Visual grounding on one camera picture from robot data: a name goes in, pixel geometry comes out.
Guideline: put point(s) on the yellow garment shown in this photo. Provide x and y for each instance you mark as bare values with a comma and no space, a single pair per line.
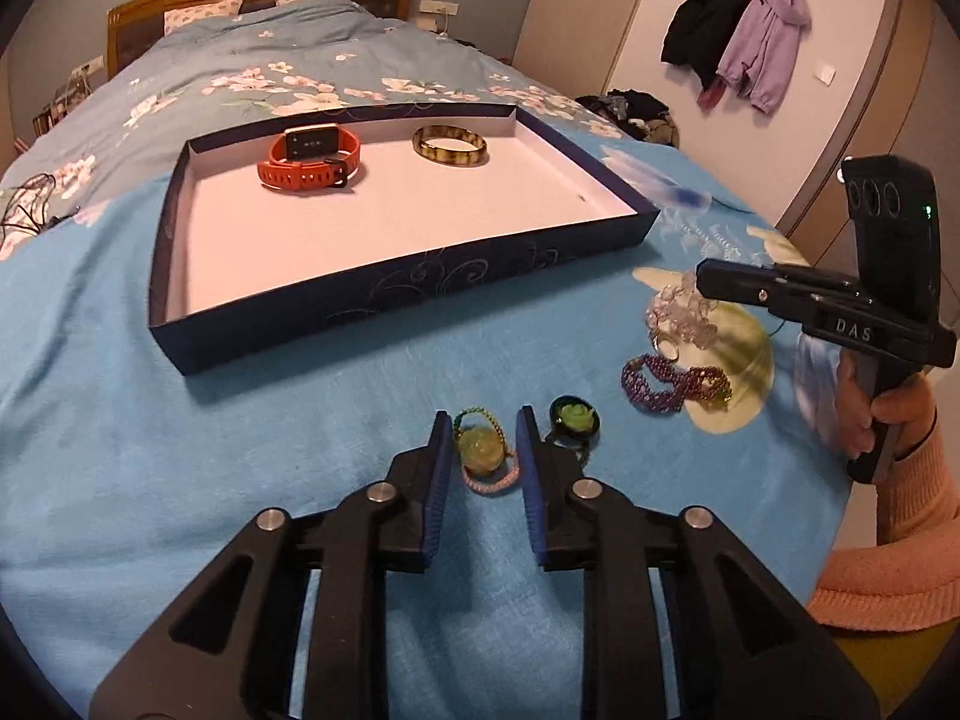
900,675

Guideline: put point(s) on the black jacket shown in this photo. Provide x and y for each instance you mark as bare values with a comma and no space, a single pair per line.
705,22

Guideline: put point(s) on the person's right hand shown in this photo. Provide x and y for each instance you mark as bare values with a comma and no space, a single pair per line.
904,405

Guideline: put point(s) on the orange smartwatch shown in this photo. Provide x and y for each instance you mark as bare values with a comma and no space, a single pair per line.
300,174

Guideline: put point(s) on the dark blue shallow box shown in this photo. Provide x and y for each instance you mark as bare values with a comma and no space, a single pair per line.
375,229

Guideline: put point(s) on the amber bangle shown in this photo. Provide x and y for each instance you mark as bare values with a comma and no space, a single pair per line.
450,159

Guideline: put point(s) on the teal blossom print duvet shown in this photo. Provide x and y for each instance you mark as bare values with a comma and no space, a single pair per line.
225,52

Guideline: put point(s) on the beige wardrobe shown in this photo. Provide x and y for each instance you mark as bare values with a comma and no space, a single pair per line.
577,7

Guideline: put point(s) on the white wall switch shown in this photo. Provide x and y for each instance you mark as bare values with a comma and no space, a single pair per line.
825,73

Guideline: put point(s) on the bright blue tulip blanket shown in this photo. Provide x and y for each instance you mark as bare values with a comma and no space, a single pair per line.
300,405

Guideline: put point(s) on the beige door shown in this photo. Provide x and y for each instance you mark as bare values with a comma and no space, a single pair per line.
877,90

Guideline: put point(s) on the person's right forearm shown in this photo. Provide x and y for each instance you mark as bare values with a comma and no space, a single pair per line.
900,525

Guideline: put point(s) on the pile of dark clothes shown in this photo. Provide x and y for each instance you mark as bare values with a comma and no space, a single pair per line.
637,112

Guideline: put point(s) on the purple jacket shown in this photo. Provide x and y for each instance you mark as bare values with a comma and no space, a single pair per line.
772,37

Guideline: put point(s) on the row of cosmetic bottles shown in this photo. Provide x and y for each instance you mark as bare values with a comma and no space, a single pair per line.
56,109

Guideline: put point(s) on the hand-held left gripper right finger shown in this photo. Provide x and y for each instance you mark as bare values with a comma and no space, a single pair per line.
529,480

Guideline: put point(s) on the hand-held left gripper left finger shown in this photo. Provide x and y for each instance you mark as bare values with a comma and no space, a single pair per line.
442,480

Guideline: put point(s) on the white wall socket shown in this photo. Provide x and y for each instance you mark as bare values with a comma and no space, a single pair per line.
439,9
88,69

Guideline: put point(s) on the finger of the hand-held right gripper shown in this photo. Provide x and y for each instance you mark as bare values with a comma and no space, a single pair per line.
739,283

